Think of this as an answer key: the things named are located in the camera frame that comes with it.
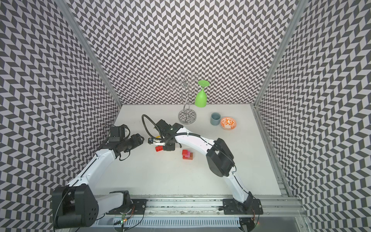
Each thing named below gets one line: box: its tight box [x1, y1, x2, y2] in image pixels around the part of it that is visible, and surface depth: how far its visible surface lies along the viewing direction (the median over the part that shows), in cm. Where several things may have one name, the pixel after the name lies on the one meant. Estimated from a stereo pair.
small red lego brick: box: [182, 149, 188, 157], surface depth 86 cm
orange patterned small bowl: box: [220, 116, 237, 131], surface depth 106 cm
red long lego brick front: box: [182, 155, 194, 160], surface depth 88 cm
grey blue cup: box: [210, 112, 222, 126], surface depth 107 cm
